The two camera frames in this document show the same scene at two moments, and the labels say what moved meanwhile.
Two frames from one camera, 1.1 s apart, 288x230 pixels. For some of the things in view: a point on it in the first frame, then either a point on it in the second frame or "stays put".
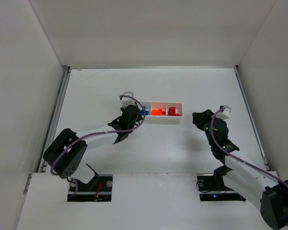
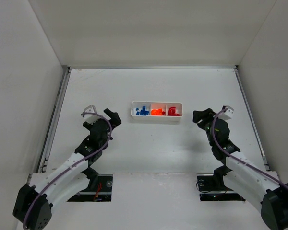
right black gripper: (202, 117) stays put
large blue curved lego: (142, 112) stays put
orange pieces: (154, 112) stays put
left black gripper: (138, 115) → (107, 120)
